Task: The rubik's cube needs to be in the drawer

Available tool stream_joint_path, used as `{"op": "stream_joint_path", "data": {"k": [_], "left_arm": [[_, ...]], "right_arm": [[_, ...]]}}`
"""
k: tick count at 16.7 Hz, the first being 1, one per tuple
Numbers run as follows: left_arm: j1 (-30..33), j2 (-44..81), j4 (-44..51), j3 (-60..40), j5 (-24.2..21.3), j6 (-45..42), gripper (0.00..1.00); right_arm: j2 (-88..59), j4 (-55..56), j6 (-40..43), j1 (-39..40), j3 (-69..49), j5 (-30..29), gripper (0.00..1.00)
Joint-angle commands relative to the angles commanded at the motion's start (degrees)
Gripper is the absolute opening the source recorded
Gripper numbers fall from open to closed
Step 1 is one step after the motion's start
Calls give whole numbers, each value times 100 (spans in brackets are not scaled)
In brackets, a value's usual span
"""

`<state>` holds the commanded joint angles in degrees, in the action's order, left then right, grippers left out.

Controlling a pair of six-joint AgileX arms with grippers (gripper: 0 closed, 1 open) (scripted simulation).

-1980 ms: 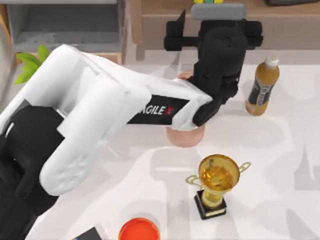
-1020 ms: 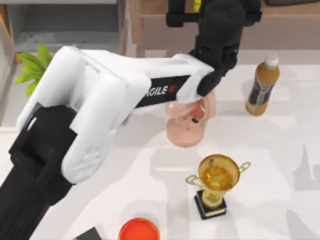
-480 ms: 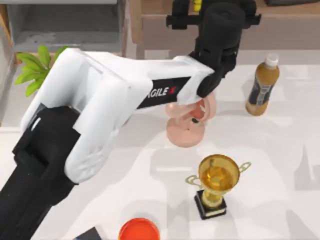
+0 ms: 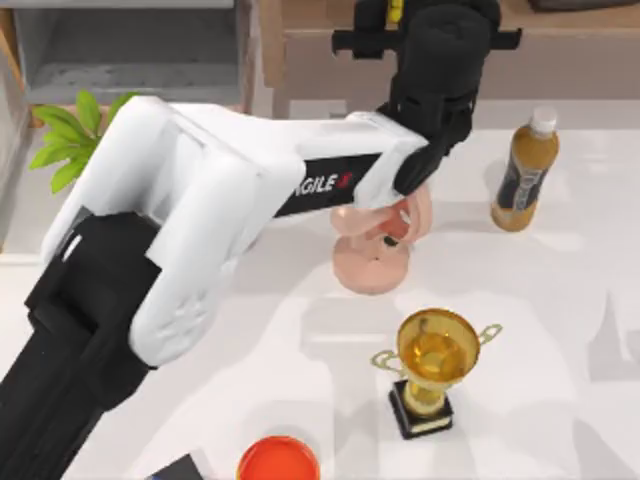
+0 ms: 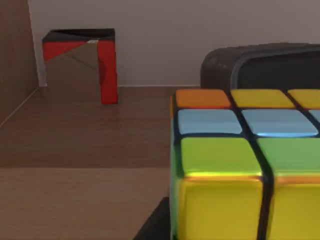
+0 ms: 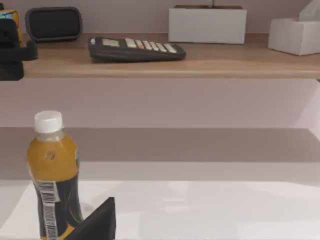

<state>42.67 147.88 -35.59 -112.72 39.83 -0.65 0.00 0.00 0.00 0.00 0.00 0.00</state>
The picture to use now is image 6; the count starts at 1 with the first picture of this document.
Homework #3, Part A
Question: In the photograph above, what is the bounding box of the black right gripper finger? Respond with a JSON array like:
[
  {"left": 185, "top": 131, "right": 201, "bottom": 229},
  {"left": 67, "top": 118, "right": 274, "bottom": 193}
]
[{"left": 68, "top": 196, "right": 117, "bottom": 240}]

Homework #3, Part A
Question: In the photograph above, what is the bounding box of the orange juice bottle white cap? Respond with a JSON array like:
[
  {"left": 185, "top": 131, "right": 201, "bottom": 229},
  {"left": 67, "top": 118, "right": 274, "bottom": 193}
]
[{"left": 26, "top": 110, "right": 85, "bottom": 240}]

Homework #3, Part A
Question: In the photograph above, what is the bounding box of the black calculator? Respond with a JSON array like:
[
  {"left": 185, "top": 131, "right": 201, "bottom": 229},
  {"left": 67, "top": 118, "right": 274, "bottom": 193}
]
[{"left": 87, "top": 36, "right": 187, "bottom": 64}]

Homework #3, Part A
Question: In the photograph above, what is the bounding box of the wooden shelf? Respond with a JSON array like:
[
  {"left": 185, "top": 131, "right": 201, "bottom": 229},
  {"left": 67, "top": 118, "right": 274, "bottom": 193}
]
[{"left": 21, "top": 32, "right": 320, "bottom": 80}]

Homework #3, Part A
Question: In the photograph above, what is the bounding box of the black stapler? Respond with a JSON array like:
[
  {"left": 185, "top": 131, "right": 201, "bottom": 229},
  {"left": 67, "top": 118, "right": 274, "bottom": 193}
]
[{"left": 0, "top": 18, "right": 39, "bottom": 82}]

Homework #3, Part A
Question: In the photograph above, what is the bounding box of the black rounded speaker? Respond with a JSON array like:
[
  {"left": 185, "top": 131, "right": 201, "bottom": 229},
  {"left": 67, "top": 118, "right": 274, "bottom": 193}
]
[{"left": 24, "top": 6, "right": 83, "bottom": 43}]

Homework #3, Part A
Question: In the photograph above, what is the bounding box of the white rectangular planter box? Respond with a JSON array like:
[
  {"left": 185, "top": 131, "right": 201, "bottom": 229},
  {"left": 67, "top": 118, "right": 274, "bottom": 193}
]
[{"left": 167, "top": 4, "right": 248, "bottom": 45}]

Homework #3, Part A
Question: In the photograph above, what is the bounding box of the yellow and blue box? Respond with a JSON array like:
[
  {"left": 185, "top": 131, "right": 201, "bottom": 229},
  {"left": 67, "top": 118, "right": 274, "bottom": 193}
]
[{"left": 0, "top": 9, "right": 25, "bottom": 49}]

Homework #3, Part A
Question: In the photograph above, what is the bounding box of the white tissue box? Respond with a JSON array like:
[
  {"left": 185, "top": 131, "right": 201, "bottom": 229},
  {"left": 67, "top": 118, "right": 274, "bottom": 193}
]
[{"left": 267, "top": 0, "right": 320, "bottom": 57}]

